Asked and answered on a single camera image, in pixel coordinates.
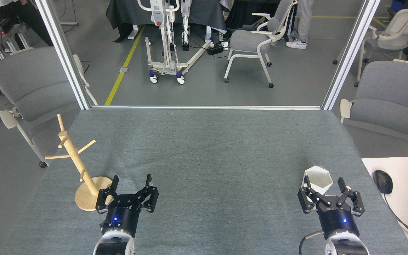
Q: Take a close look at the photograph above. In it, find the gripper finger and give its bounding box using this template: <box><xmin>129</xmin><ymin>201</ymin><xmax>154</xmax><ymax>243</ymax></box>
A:
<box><xmin>336</xmin><ymin>178</ymin><xmax>366</xmax><ymax>217</ymax></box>
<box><xmin>128</xmin><ymin>174</ymin><xmax>159</xmax><ymax>213</ymax></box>
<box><xmin>298</xmin><ymin>176</ymin><xmax>332</xmax><ymax>214</ymax></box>
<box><xmin>95</xmin><ymin>175</ymin><xmax>125</xmax><ymax>215</ymax></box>

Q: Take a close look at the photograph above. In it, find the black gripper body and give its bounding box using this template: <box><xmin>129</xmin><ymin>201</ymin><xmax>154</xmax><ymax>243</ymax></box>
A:
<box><xmin>318</xmin><ymin>205</ymin><xmax>360</xmax><ymax>238</ymax></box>
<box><xmin>101</xmin><ymin>204</ymin><xmax>142</xmax><ymax>238</ymax></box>

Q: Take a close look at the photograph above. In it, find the wooden cup rack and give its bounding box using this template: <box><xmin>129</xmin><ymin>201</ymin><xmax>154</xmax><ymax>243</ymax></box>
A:
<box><xmin>45</xmin><ymin>114</ymin><xmax>114</xmax><ymax>212</ymax></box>

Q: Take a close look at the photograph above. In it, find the black computer mouse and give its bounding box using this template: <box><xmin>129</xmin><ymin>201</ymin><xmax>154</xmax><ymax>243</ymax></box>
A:
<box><xmin>373</xmin><ymin>170</ymin><xmax>393</xmax><ymax>194</ymax></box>

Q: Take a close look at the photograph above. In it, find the black power strip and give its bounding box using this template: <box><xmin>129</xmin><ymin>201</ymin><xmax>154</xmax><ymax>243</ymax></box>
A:
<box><xmin>207</xmin><ymin>42</ymin><xmax>230</xmax><ymax>56</ymax></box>

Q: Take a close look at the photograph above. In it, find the person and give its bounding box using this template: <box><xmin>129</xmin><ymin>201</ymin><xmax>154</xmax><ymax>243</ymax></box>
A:
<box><xmin>0</xmin><ymin>0</ymin><xmax>54</xmax><ymax>47</ymax></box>
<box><xmin>285</xmin><ymin>0</ymin><xmax>314</xmax><ymax>50</ymax></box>

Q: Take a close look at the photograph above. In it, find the white wheeled stand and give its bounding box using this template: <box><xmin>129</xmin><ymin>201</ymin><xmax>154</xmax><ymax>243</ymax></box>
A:
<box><xmin>137</xmin><ymin>0</ymin><xmax>216</xmax><ymax>85</ymax></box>

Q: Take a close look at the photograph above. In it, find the table with black cloth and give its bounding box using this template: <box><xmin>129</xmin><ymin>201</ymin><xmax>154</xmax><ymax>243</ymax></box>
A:
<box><xmin>106</xmin><ymin>0</ymin><xmax>227</xmax><ymax>43</ymax></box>

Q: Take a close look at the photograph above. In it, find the black mouse cable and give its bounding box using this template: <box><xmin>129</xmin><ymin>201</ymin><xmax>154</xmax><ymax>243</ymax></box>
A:
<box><xmin>383</xmin><ymin>193</ymin><xmax>408</xmax><ymax>245</ymax></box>

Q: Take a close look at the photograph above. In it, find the grey chair with white frame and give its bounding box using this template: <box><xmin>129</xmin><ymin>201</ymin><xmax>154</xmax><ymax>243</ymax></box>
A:
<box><xmin>340</xmin><ymin>59</ymin><xmax>408</xmax><ymax>156</ymax></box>
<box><xmin>224</xmin><ymin>0</ymin><xmax>296</xmax><ymax>88</ymax></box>
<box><xmin>333</xmin><ymin>8</ymin><xmax>408</xmax><ymax>87</ymax></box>
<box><xmin>0</xmin><ymin>47</ymin><xmax>98</xmax><ymax>169</ymax></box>

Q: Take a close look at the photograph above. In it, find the silver frame post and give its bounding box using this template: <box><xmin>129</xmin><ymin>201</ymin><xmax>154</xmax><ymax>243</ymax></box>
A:
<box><xmin>322</xmin><ymin>0</ymin><xmax>381</xmax><ymax>111</ymax></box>
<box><xmin>34</xmin><ymin>0</ymin><xmax>92</xmax><ymax>110</ymax></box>

